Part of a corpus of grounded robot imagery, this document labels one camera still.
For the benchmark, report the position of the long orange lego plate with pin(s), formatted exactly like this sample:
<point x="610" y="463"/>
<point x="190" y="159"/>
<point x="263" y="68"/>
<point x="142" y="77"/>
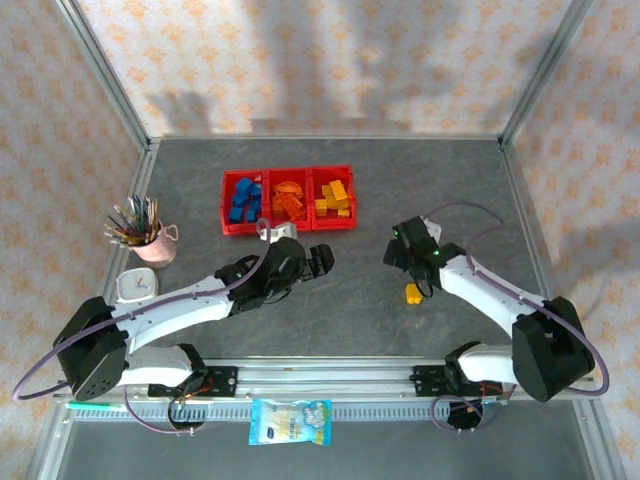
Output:
<point x="294" y="207"/>

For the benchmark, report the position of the orange lego brick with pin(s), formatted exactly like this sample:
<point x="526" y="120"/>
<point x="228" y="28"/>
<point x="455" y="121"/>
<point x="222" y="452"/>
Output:
<point x="278" y="204"/>

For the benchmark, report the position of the blue lego brick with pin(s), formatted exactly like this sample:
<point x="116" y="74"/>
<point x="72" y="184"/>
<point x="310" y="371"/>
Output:
<point x="256" y="192"/>
<point x="240" y="200"/>
<point x="235" y="215"/>
<point x="243" y="186"/>
<point x="255" y="205"/>

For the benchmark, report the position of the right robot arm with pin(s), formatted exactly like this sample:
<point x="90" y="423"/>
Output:
<point x="490" y="300"/>

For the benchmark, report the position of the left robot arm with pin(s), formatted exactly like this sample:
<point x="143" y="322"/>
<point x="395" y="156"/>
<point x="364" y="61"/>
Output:
<point x="175" y="310"/>

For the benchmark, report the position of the red plastic bin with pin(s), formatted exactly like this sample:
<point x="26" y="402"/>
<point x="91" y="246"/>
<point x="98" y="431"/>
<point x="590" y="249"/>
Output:
<point x="290" y="173"/>
<point x="332" y="224"/>
<point x="240" y="229"/>

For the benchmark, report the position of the pink cup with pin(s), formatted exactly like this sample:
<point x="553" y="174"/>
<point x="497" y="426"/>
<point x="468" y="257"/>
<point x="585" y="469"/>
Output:
<point x="157" y="252"/>

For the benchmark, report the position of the white square desk clock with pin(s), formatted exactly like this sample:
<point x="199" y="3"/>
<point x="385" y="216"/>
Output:
<point x="137" y="285"/>

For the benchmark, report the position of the blue snack bag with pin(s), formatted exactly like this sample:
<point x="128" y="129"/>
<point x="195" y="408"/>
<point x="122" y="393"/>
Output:
<point x="290" y="422"/>

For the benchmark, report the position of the small green circuit board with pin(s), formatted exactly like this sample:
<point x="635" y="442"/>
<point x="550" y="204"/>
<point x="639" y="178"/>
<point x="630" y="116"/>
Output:
<point x="492" y="397"/>

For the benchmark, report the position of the green plastic stick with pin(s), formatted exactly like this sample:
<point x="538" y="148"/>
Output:
<point x="95" y="405"/>

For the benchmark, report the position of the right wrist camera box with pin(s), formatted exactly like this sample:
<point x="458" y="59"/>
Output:
<point x="433" y="229"/>

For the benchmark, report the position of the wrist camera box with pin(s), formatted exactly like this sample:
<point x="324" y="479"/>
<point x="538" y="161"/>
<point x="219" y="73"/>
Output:
<point x="284" y="232"/>
<point x="433" y="229"/>

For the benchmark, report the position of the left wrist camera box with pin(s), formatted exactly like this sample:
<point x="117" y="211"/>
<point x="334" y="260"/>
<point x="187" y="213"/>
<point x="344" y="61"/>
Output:
<point x="284" y="232"/>

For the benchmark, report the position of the wide aluminium base rail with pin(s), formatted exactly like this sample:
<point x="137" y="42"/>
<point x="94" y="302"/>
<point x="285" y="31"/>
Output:
<point x="325" y="375"/>

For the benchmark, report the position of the aluminium frame rail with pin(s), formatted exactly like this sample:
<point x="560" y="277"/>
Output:
<point x="144" y="170"/>
<point x="513" y="170"/>
<point x="325" y="136"/>

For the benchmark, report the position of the aluminium frame post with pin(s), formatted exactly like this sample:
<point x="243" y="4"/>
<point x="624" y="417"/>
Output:
<point x="102" y="65"/>
<point x="603" y="450"/>
<point x="548" y="65"/>
<point x="50" y="450"/>

